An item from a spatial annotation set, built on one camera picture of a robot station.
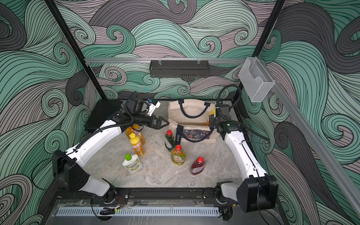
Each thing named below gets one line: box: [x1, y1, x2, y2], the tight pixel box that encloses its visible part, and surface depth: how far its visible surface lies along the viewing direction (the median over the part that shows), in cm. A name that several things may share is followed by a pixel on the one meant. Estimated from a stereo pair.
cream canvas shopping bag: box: [167, 99, 220, 146], surface depth 91 cm
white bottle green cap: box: [121, 153, 143, 175], surface depth 75 cm
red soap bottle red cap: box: [190, 156, 206, 175], surface depth 71 cm
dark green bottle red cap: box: [165, 129, 175, 152], surface depth 83 cm
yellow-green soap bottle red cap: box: [171, 144, 187, 166], surface depth 79 cm
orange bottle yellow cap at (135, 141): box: [129, 133, 145, 158], surface depth 76 cm
